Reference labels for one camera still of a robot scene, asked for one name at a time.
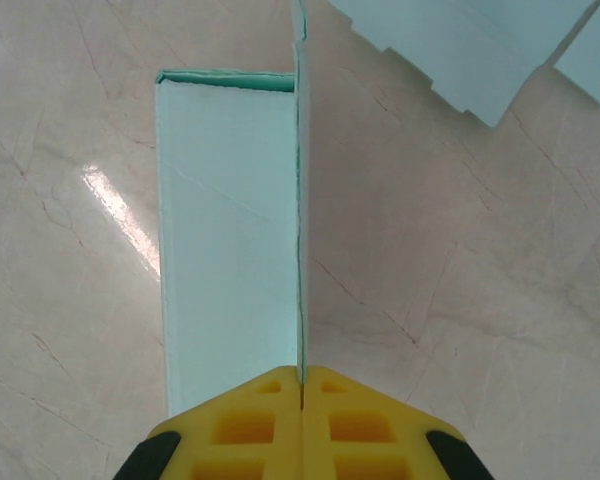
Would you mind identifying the light blue paper box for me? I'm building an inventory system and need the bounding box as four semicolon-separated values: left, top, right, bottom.
153;0;312;419
327;0;600;130

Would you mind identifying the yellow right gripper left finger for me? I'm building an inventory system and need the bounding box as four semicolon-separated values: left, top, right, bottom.
114;365;302;480

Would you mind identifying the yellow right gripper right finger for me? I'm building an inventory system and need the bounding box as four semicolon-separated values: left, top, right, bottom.
303;365;494;480

